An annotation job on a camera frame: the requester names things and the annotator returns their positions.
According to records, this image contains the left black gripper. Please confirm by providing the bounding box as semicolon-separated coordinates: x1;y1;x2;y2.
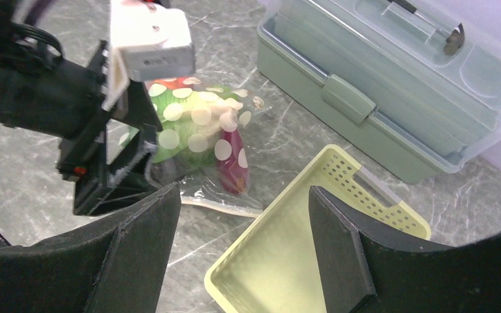
0;38;165;217

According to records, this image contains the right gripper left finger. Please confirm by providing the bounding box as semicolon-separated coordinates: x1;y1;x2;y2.
0;185;181;312

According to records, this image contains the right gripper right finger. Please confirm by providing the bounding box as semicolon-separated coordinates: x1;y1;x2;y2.
309;186;501;312

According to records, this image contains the clear dotted zip bag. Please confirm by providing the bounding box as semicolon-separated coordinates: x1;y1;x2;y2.
144;76;271;218

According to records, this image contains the green cabbage leaf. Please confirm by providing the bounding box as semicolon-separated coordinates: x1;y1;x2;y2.
149;83;250;166

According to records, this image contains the watermelon slice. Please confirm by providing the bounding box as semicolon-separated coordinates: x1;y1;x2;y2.
153;76;202;89

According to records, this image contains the pale green perforated basket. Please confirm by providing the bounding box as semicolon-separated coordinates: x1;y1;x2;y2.
204;144;431;312

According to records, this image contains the green plastic toolbox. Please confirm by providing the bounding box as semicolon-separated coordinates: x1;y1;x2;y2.
258;1;501;183

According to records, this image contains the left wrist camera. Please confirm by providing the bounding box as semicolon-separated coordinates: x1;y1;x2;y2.
101;1;196;112

